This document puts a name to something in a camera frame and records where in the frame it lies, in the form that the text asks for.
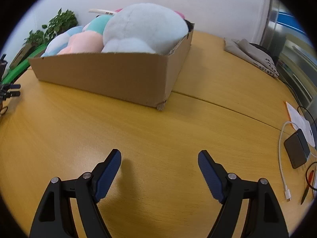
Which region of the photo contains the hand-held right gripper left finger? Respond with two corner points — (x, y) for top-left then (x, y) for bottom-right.
(29, 149), (122, 238)

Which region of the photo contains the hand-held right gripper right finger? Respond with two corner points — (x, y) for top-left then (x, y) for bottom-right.
(198, 150), (290, 238)

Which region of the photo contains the pink pig plush toy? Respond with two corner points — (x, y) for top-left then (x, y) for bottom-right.
(57, 14), (116, 55)

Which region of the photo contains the brown cardboard box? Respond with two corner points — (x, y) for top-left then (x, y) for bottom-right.
(28, 22), (195, 111)

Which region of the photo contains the cream phone case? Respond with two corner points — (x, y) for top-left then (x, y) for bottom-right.
(88, 8), (117, 15)

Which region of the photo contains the white panda plush toy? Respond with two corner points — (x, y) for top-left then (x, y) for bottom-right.
(101, 3), (195, 54)

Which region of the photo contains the blue bear plush toy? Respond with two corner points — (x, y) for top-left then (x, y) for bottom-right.
(41, 25), (85, 57)

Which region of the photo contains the green potted plant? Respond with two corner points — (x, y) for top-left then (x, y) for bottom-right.
(23, 8), (78, 45)

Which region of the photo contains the dark grey power bank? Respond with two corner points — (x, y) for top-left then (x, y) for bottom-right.
(284, 129), (311, 169)

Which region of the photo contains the red pen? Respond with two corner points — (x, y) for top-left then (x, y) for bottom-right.
(301, 162), (317, 205)

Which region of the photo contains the white paper with orange edge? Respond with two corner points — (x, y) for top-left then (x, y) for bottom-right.
(284, 100), (316, 149)

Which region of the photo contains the grey cloth bag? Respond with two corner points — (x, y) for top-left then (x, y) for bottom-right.
(224, 38), (280, 78)

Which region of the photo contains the blue banner strip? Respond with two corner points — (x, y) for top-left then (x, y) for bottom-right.
(277, 10), (307, 37)

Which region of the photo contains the white charging cable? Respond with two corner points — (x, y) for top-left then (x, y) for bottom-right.
(279, 121), (301, 202)

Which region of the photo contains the thin black cable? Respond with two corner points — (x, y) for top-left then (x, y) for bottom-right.
(297, 106), (317, 129)

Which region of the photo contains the glass door with metal frame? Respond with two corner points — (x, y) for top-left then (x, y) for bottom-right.
(258, 0), (317, 105)

